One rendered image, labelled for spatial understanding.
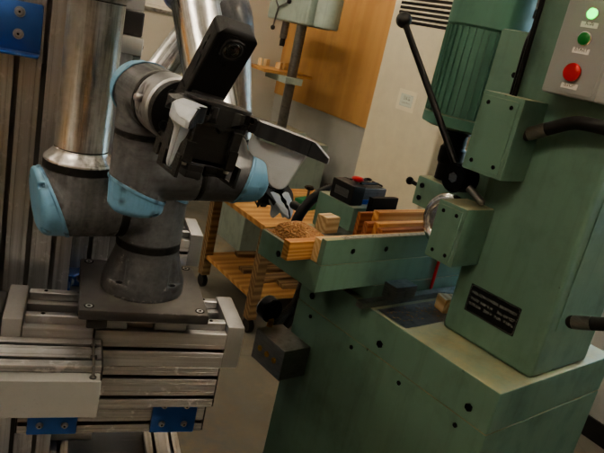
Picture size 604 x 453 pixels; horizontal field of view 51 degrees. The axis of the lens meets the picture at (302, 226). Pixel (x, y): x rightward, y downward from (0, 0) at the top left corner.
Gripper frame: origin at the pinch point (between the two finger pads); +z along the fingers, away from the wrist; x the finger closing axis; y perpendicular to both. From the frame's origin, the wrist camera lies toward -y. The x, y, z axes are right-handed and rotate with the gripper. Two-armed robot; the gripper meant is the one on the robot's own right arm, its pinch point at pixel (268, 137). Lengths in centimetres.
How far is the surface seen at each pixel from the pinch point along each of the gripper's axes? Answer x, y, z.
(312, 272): -49, 30, -47
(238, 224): -165, 87, -266
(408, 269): -76, 26, -47
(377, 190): -78, 14, -67
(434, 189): -80, 8, -52
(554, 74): -65, -20, -23
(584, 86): -66, -20, -17
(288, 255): -43, 27, -47
